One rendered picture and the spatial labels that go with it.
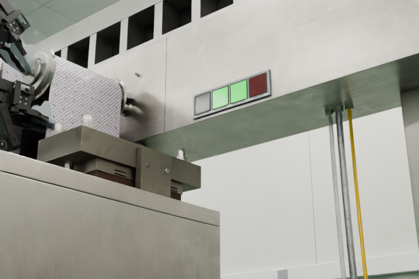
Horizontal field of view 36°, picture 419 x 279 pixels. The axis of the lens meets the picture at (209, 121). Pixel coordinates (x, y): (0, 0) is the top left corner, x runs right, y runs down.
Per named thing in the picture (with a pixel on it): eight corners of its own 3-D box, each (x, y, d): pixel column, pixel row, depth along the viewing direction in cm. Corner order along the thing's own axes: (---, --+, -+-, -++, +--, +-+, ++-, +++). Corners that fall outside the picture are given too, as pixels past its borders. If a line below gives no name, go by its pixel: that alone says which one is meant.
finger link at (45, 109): (67, 105, 162) (35, 94, 156) (64, 127, 160) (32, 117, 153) (58, 108, 164) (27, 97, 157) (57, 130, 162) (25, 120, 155)
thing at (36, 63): (32, 52, 170) (42, 65, 165) (38, 55, 171) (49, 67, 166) (18, 77, 171) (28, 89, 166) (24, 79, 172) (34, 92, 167)
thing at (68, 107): (43, 152, 158) (50, 83, 164) (116, 173, 174) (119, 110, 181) (45, 151, 157) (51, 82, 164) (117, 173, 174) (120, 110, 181)
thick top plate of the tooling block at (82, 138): (35, 165, 150) (38, 140, 152) (157, 198, 178) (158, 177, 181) (80, 150, 140) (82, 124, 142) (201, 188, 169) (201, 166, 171)
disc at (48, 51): (17, 107, 171) (22, 57, 176) (19, 108, 171) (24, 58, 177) (52, 91, 162) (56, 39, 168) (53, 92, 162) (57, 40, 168)
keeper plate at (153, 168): (134, 192, 150) (136, 147, 154) (164, 200, 157) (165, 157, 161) (142, 190, 148) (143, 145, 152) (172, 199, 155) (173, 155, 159)
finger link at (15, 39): (30, 51, 161) (8, 21, 159) (27, 53, 160) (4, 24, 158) (20, 57, 164) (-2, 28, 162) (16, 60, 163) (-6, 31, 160)
